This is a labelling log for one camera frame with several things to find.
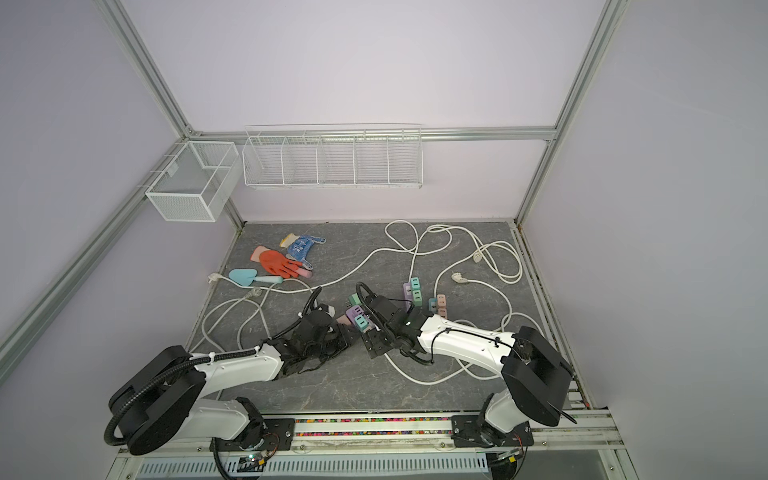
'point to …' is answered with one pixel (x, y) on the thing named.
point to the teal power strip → (433, 305)
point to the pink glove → (255, 256)
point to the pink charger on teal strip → (441, 300)
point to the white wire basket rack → (340, 155)
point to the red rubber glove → (279, 264)
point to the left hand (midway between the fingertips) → (360, 340)
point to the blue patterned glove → (300, 250)
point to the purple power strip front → (355, 311)
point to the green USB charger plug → (354, 300)
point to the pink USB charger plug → (343, 320)
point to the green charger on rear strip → (417, 298)
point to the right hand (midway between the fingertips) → (378, 338)
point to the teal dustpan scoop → (245, 277)
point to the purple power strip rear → (408, 295)
